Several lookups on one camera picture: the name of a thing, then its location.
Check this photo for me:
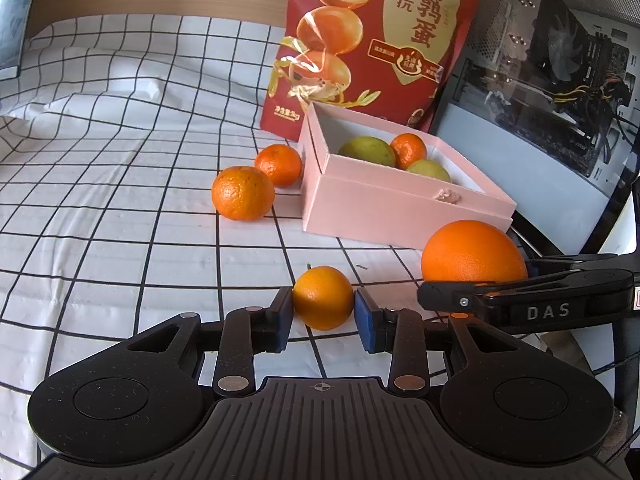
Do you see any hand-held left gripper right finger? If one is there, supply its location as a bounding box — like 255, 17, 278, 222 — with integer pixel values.
354, 288, 526, 397

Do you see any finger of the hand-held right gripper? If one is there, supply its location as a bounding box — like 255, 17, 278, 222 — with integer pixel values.
417, 280, 531, 317
525, 254, 621, 276

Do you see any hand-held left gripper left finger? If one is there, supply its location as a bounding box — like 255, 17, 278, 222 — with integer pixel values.
120, 287, 294, 397

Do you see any small mandarin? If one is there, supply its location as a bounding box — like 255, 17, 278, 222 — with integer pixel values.
292, 265, 355, 331
211, 165, 276, 222
390, 133, 428, 170
254, 143, 304, 188

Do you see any large orange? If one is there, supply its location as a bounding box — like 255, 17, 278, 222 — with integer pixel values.
421, 220, 530, 287

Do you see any pink gift box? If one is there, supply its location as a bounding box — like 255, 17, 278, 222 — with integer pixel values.
298, 101, 518, 252

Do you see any large green pear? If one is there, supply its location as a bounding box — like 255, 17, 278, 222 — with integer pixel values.
405, 159, 452, 184

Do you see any glass panel computer case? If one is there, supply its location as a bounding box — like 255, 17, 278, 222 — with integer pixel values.
429, 0, 640, 261

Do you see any white black checked cloth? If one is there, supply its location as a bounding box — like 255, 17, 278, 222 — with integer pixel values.
0, 14, 551, 466

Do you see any red snack bag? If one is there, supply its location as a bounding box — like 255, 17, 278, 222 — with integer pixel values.
260, 0, 483, 143

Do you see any computer monitor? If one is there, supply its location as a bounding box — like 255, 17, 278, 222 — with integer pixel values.
0, 0, 32, 80

